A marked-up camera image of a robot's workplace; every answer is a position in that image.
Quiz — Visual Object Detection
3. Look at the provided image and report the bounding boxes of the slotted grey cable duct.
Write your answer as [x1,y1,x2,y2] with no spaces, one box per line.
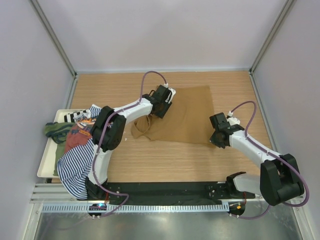
[41,202,229,214]

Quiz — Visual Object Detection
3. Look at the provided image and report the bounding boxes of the aluminium frame post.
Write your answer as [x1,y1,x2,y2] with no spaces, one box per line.
[29,0,77,79]
[249,0,297,75]

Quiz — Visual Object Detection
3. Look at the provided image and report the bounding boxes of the white plastic tray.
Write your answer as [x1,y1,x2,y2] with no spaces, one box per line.
[37,109,81,179]

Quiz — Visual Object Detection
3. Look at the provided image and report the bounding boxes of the olive green tank top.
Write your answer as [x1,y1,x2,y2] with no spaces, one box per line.
[44,122,74,177]

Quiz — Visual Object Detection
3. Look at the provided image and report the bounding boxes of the left aluminium frame post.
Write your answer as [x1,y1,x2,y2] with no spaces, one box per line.
[29,0,77,79]

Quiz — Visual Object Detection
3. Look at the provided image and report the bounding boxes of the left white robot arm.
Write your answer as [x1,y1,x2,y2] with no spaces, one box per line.
[85,84,176,200]

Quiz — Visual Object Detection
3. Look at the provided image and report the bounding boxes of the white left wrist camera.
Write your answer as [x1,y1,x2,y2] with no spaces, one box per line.
[163,83,176,103]

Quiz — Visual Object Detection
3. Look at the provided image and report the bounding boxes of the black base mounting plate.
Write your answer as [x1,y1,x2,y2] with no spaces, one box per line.
[102,181,256,206]

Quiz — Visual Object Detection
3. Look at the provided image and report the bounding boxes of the right aluminium frame post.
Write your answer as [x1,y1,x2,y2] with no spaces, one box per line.
[249,0,297,75]

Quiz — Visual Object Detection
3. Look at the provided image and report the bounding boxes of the blue white striped top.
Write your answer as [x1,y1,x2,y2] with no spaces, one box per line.
[57,104,102,200]

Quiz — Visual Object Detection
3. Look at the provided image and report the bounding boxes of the red graphic tank top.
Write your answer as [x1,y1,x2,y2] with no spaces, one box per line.
[64,118,96,153]

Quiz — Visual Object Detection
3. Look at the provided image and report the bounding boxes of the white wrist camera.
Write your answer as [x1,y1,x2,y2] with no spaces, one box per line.
[226,111,241,126]
[163,83,176,103]

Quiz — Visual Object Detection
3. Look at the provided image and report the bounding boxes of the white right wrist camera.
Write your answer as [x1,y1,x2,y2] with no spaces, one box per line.
[226,111,241,126]

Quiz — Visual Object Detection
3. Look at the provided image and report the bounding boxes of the black white striped top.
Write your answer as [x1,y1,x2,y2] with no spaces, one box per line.
[63,109,90,123]

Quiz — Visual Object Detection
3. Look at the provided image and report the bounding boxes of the aluminium front rail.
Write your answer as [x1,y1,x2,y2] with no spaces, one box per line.
[29,183,88,204]

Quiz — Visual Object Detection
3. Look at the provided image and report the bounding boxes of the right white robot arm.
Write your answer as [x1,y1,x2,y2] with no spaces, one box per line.
[209,112,305,206]

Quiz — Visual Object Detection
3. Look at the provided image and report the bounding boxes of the tan brown tank top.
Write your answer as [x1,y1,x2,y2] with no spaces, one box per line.
[131,85,216,149]

